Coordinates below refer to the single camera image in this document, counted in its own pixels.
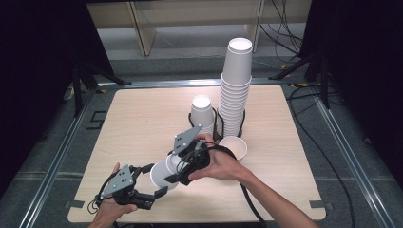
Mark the hand-held gripper cable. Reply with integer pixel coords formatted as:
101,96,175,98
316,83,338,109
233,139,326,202
193,141,268,228
86,172,116,216

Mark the person's right hand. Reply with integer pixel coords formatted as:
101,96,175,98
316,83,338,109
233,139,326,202
188,133,252,182

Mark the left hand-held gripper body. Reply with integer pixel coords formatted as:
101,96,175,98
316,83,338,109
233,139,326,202
100,163,155,211

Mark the short stack of paper cups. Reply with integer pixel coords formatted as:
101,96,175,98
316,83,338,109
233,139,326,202
189,94,216,138

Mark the white paper cup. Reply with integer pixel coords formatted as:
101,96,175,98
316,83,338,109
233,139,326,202
149,158,179,192
219,135,248,163
165,152,190,179

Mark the person's left hand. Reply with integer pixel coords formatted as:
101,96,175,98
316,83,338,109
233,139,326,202
94,162,139,223

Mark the long black floor cable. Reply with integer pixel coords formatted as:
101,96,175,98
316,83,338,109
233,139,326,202
286,84,356,228

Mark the tall stack of paper cups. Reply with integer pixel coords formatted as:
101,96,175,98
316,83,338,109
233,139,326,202
216,37,254,139

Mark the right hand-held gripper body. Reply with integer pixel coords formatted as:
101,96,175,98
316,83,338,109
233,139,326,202
173,123,211,186

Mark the light wooden shelf unit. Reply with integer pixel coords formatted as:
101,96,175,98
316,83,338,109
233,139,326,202
86,0,313,57

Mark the left hand-held gripper cable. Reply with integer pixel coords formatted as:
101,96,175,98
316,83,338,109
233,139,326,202
86,172,116,216

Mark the black double cup holder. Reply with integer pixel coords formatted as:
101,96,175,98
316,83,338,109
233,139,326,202
188,107,247,144

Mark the right hand-held gripper cable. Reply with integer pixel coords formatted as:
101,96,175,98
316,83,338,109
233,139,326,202
193,141,268,228

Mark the bundle of black floor cables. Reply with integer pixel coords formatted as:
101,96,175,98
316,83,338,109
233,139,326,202
259,0,304,65

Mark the black tripod stand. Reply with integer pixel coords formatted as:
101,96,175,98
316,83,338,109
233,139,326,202
268,53,332,110
70,60,132,118

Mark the dark curtain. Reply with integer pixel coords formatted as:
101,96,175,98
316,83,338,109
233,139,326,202
0,0,115,198
298,0,403,181

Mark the aluminium floor rail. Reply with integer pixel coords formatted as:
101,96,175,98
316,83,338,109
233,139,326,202
312,94,397,228
98,78,296,89
18,89,99,228

